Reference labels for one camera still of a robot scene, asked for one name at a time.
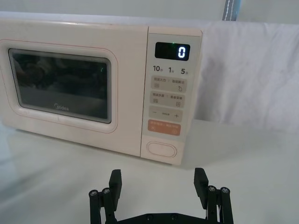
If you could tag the cream microwave oven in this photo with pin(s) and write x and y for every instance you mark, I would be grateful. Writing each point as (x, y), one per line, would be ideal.
(70, 35)

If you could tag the white table cloth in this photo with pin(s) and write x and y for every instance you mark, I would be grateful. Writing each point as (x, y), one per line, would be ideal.
(245, 163)

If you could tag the grey striped post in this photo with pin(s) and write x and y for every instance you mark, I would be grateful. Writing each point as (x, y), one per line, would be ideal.
(230, 10)

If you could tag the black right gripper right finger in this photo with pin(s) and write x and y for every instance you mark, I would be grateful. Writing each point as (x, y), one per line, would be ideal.
(201, 186)

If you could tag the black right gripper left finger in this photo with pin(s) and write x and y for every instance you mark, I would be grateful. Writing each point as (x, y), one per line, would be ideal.
(115, 186)

